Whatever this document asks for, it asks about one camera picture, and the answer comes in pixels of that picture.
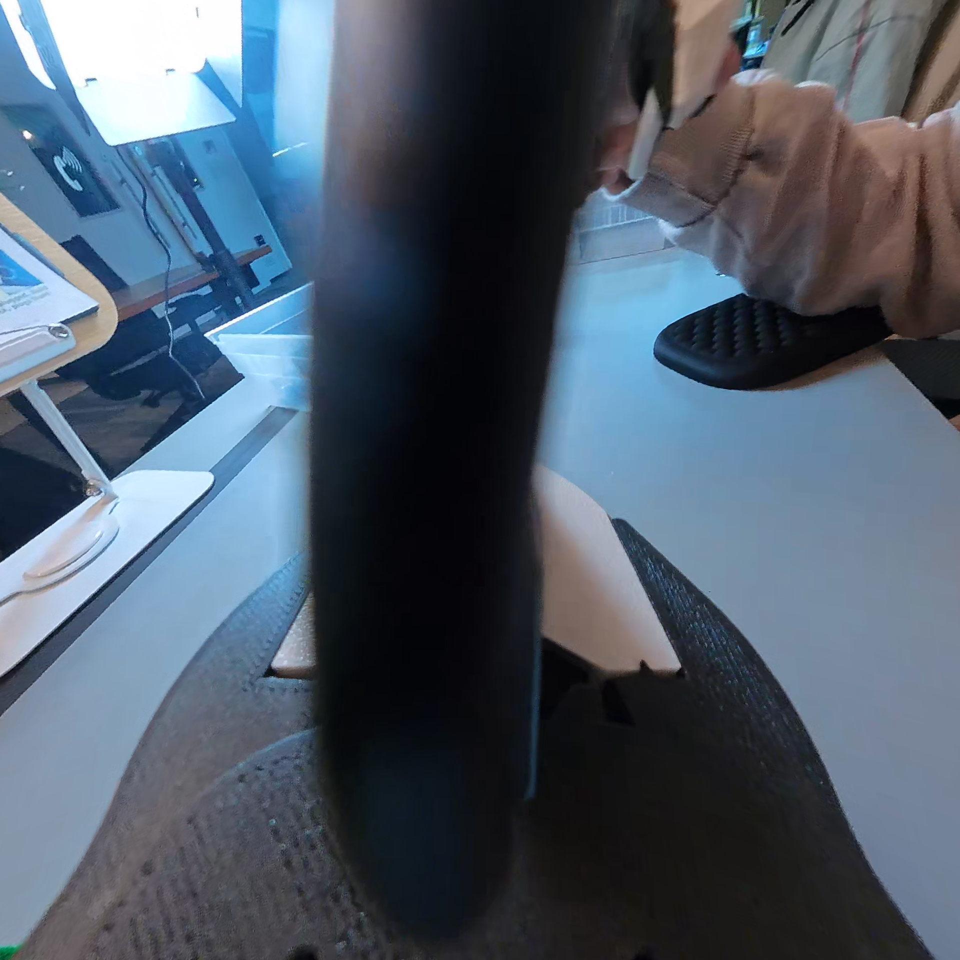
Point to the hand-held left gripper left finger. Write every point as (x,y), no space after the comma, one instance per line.
(298,652)

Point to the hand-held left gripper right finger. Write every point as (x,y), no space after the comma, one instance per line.
(585,585)

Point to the slim grey usb hub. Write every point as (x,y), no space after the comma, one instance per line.
(435,450)

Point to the clear plastic box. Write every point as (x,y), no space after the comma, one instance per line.
(277,360)

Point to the person's right hand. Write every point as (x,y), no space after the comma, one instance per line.
(616,157)

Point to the black padded wrist rest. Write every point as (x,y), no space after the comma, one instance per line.
(750,345)

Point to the black office chair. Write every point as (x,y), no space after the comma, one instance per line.
(150,360)

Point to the brown top office desk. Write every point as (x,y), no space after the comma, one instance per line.
(150,289)

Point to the printed paper sheets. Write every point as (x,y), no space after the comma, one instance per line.
(30,300)

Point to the black wall sign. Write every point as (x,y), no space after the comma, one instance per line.
(75,172)

